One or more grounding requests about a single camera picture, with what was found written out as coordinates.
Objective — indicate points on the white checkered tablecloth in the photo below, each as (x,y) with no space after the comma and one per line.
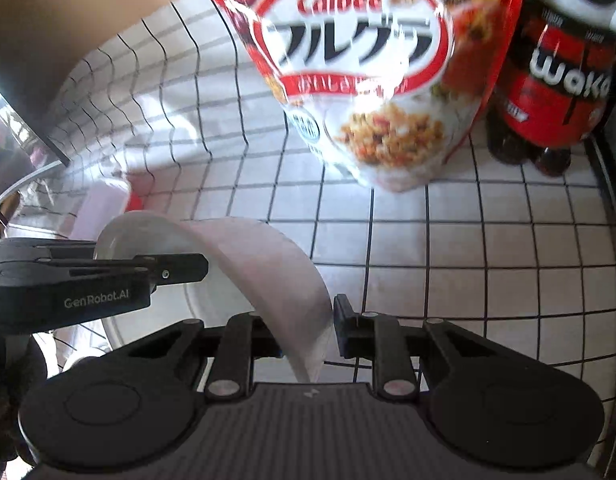
(462,260)

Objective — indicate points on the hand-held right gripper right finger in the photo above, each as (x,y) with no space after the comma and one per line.
(344,332)

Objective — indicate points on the red cereal bag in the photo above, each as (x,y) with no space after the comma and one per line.
(358,60)

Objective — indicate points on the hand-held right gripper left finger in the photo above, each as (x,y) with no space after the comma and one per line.
(265,340)

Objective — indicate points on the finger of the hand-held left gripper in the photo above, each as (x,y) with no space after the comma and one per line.
(183,267)

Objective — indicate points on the panda cap soda bottle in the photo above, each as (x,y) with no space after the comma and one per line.
(552,90)

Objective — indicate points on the white bowl pink floral print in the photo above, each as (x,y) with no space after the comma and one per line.
(268,260)

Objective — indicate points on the black flat screen television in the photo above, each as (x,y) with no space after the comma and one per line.
(13,160)

